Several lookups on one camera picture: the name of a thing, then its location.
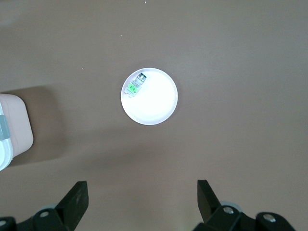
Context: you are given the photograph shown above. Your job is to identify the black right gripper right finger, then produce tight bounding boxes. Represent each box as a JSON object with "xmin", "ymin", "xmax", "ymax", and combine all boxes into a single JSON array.
[{"xmin": 192, "ymin": 179, "xmax": 297, "ymax": 231}]

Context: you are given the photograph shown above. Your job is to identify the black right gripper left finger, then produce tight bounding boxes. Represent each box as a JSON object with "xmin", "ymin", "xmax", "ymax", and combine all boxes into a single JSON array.
[{"xmin": 0, "ymin": 180, "xmax": 89, "ymax": 231}]

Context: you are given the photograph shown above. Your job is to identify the white lidded storage box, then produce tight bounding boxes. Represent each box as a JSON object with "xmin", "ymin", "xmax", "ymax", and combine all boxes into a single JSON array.
[{"xmin": 0, "ymin": 93, "xmax": 34, "ymax": 172}]

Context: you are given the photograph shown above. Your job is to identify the grey box latch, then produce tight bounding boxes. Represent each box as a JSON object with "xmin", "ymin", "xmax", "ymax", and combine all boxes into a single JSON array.
[{"xmin": 0, "ymin": 115, "xmax": 12, "ymax": 141}]

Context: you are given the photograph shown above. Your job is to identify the pink round plate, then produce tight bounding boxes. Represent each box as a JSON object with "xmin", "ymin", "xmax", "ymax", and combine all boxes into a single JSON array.
[{"xmin": 120, "ymin": 67, "xmax": 179, "ymax": 126}]

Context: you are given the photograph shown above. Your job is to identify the brown table cover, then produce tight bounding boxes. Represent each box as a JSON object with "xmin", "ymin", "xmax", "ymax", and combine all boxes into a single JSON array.
[{"xmin": 0, "ymin": 0, "xmax": 308, "ymax": 231}]

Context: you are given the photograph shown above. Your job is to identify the green and silver switch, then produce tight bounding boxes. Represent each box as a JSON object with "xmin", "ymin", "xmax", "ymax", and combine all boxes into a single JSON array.
[{"xmin": 124, "ymin": 72, "xmax": 148, "ymax": 99}]

